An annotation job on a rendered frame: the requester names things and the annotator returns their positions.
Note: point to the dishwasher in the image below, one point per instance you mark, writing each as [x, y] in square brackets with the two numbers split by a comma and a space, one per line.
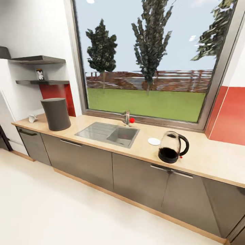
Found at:
[34, 145]

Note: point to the bottle of coffee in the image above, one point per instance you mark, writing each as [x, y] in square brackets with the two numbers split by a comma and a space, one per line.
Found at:
[41, 74]

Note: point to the paper coffee filter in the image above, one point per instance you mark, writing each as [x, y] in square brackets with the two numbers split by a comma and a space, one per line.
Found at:
[32, 119]

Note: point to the countertop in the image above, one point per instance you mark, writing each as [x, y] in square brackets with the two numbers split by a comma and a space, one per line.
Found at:
[239, 149]
[211, 159]

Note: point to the fixed window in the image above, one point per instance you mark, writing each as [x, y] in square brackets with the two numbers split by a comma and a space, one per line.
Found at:
[164, 60]

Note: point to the electric kettle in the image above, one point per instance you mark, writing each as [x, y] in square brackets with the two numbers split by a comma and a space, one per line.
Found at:
[170, 147]

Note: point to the saucer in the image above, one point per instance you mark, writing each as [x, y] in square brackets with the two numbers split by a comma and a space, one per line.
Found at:
[154, 141]

